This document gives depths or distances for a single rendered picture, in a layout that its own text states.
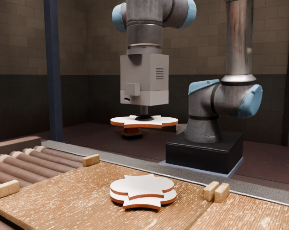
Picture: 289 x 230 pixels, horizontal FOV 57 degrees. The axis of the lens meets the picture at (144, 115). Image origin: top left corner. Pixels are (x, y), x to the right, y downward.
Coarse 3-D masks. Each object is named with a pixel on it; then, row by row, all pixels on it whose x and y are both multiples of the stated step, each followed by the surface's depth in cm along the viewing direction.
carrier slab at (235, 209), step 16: (208, 208) 56; (224, 208) 56; (240, 208) 56; (256, 208) 56; (272, 208) 56; (288, 208) 56; (208, 224) 50; (224, 224) 50; (240, 224) 50; (256, 224) 50; (272, 224) 50; (288, 224) 50
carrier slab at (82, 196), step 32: (32, 192) 63; (64, 192) 63; (96, 192) 63; (192, 192) 63; (32, 224) 50; (64, 224) 50; (96, 224) 50; (128, 224) 50; (160, 224) 50; (192, 224) 51
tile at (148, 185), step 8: (128, 176) 67; (136, 176) 67; (144, 176) 67; (152, 176) 67; (112, 184) 62; (120, 184) 62; (128, 184) 62; (136, 184) 62; (144, 184) 62; (152, 184) 62; (160, 184) 62; (168, 184) 62; (112, 192) 59; (120, 192) 58; (128, 192) 57; (136, 192) 57; (144, 192) 57; (152, 192) 57; (160, 192) 57
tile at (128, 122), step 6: (114, 120) 57; (120, 120) 57; (126, 120) 57; (132, 120) 57; (138, 120) 57; (150, 120) 57; (156, 120) 57; (162, 120) 57; (168, 120) 57; (174, 120) 57; (126, 126) 53; (132, 126) 53; (138, 126) 54; (144, 126) 53; (150, 126) 53; (156, 126) 53
